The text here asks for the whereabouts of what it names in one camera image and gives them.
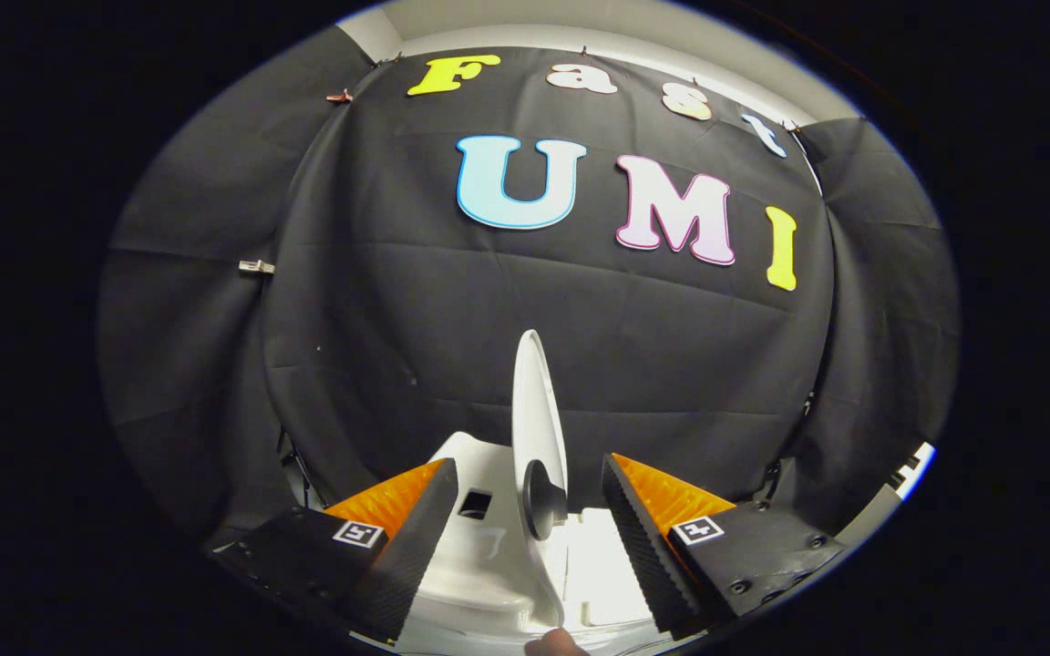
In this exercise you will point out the red cloth clip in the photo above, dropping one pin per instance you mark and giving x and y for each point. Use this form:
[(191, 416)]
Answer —
[(339, 96)]

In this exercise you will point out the white and dark slatted fixture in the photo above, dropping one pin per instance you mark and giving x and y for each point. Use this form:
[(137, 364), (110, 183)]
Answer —
[(910, 466)]

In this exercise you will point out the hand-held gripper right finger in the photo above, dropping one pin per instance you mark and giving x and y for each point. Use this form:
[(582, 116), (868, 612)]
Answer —
[(648, 556)]

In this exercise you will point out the black backdrop cloth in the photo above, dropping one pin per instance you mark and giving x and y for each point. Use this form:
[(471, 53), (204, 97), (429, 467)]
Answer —
[(488, 319)]

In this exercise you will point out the white toilet seat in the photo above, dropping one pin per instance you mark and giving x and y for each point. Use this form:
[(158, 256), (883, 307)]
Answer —
[(602, 565)]

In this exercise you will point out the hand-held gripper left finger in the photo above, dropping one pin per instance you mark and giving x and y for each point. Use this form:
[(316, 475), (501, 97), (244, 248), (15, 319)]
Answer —
[(416, 556)]

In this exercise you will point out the silver metal cloth clip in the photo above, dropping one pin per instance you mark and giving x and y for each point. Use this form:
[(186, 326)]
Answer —
[(256, 266)]

